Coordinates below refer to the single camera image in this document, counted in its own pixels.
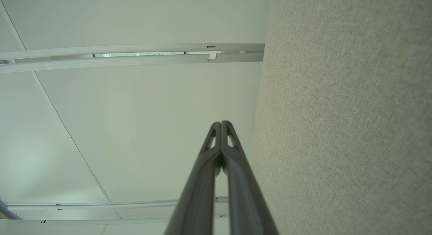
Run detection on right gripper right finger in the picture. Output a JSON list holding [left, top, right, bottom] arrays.
[[221, 120, 280, 235]]

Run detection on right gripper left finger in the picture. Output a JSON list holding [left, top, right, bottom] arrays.
[[164, 122, 222, 235]]

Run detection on grey partition post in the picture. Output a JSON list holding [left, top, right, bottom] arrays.
[[0, 43, 265, 74]]

